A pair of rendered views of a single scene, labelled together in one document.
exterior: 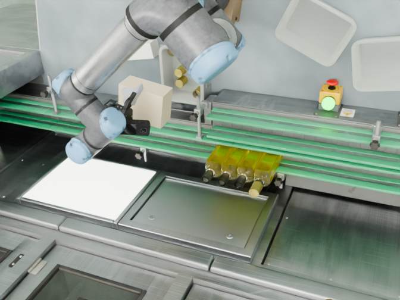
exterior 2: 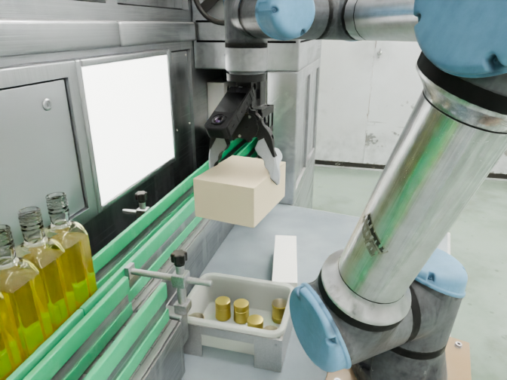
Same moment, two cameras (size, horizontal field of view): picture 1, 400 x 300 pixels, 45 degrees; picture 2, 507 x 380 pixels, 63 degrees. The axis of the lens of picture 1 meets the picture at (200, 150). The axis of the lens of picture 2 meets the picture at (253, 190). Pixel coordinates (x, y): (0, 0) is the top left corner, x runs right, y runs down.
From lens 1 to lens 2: 1.08 m
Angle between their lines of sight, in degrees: 44
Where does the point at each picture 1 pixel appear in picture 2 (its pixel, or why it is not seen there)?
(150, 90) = (265, 188)
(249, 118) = (123, 363)
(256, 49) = not seen: outside the picture
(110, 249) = (45, 9)
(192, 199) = (26, 194)
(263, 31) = not seen: outside the picture
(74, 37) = (305, 231)
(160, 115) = (219, 182)
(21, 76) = not seen: hidden behind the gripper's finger
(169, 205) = (44, 150)
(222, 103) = (171, 337)
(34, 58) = (287, 194)
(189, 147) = (112, 266)
